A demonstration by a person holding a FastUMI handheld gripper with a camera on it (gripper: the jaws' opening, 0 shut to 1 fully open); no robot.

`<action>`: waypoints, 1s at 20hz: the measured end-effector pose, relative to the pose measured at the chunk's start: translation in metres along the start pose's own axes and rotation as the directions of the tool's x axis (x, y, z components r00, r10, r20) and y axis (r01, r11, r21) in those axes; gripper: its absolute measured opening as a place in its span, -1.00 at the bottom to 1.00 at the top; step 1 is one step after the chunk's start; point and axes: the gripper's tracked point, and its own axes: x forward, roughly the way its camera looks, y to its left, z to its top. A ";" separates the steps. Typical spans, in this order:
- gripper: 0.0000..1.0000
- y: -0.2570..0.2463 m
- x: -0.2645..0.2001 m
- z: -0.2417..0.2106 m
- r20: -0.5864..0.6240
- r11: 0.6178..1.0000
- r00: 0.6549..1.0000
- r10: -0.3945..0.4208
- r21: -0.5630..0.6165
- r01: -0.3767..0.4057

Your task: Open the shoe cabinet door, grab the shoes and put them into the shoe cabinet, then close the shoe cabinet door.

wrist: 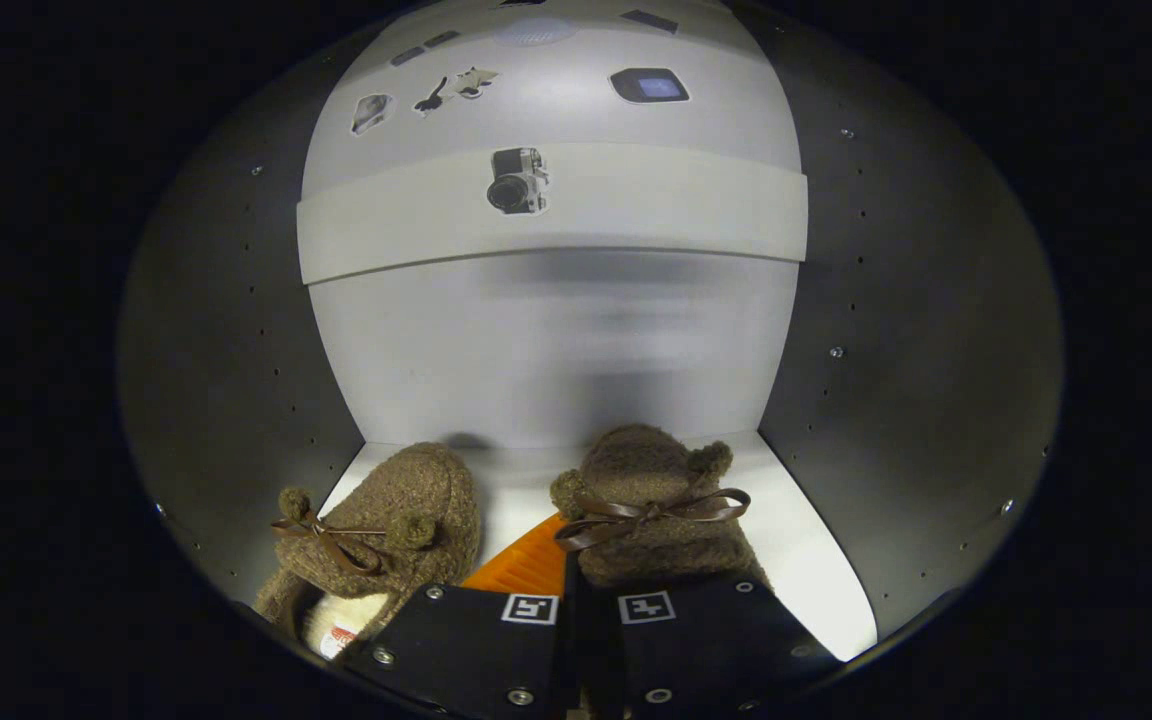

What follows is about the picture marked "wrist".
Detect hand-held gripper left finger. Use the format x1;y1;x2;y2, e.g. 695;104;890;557
341;513;590;720

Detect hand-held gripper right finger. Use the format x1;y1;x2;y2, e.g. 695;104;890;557
591;572;817;720

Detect brown fuzzy shoe with bow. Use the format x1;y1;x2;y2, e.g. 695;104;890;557
549;423;772;593
254;442;483;661

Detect dark grey shoe cabinet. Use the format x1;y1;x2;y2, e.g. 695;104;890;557
116;0;1067;671

